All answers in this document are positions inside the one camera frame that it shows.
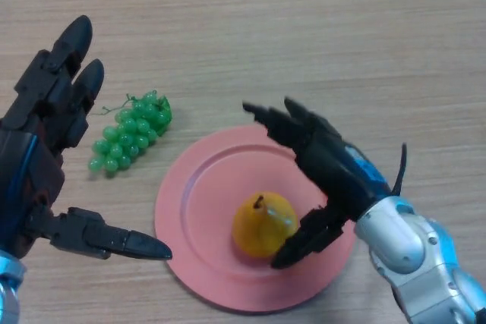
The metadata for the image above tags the green grape bunch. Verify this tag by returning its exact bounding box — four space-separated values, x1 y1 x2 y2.
89 90 173 178

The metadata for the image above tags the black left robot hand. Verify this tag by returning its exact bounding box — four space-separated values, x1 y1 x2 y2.
0 15 173 261

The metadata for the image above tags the pink round plate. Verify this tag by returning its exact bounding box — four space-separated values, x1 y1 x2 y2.
154 124 358 314

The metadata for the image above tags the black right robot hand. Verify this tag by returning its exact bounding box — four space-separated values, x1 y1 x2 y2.
242 96 392 270

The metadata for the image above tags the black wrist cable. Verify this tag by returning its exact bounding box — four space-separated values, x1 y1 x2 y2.
390 143 409 198

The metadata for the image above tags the yellow pear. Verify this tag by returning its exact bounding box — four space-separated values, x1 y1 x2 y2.
232 190 299 260

